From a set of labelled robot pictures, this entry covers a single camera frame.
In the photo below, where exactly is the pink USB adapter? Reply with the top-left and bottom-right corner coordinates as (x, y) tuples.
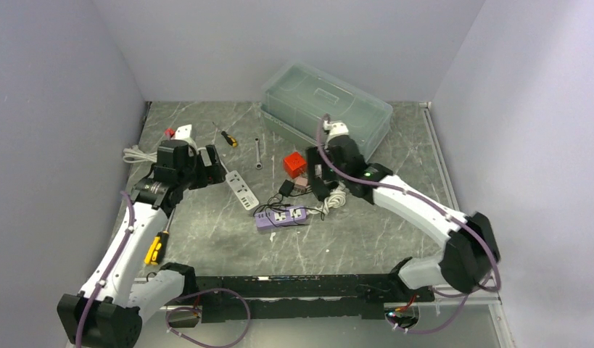
(294, 176), (309, 192)

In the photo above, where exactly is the silver ratchet wrench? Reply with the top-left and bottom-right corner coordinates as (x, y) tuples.
(255, 138), (263, 170)

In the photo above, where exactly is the aluminium frame rail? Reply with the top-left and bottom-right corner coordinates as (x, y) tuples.
(418, 101), (500, 308)

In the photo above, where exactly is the large yellow screwdriver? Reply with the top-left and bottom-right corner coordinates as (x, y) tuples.
(144, 210), (176, 265)

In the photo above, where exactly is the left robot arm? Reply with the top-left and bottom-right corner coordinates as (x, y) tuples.
(57, 139), (226, 347)

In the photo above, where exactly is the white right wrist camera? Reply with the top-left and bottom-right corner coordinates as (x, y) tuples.
(322, 120), (350, 144)

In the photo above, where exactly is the black TP-Link power adapter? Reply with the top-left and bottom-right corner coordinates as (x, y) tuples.
(252, 180), (312, 216)

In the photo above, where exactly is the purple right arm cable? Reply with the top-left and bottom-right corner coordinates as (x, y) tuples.
(315, 113), (503, 336)

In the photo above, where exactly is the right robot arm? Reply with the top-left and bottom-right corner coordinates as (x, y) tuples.
(306, 136), (501, 301)

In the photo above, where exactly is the red power socket cube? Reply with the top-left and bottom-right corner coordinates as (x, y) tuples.
(283, 152), (308, 179)

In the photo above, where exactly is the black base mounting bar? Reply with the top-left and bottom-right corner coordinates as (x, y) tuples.
(168, 273), (434, 323)

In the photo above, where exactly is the small yellow black screwdriver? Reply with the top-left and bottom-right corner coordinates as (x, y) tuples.
(212, 122), (238, 148)

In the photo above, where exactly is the purple USB hub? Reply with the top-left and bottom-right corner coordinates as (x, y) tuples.
(254, 206), (308, 231)

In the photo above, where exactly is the white USB socket strip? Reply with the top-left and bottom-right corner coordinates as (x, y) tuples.
(226, 170), (260, 211)

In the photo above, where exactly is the translucent plastic storage box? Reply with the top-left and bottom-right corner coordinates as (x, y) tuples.
(260, 62), (393, 160)

